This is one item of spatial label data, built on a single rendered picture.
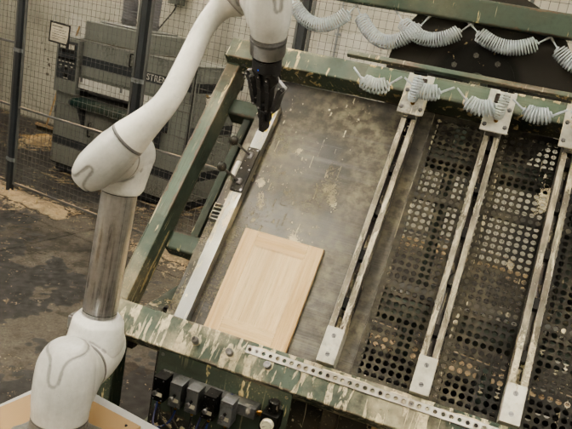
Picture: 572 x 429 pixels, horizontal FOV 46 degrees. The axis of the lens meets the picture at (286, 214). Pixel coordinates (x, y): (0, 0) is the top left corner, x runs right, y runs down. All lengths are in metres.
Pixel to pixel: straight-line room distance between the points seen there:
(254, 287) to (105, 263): 0.67
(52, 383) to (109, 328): 0.24
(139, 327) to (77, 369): 0.63
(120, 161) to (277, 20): 0.52
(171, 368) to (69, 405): 0.62
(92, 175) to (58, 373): 0.52
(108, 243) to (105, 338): 0.28
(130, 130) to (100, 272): 0.47
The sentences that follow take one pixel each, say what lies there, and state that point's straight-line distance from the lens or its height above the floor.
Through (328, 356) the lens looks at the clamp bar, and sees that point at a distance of 2.28.
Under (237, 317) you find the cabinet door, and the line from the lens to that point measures 2.43.
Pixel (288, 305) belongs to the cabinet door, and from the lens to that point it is 2.41.
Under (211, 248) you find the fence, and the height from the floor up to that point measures 1.12.
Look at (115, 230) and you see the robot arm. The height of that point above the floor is 1.33.
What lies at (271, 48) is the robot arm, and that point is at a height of 1.90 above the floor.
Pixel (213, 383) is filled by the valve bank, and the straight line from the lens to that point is 2.40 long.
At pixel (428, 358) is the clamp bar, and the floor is 1.02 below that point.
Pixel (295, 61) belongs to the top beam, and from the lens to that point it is 2.85.
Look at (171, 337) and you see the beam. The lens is 2.43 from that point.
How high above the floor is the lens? 1.96
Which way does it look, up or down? 15 degrees down
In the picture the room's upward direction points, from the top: 11 degrees clockwise
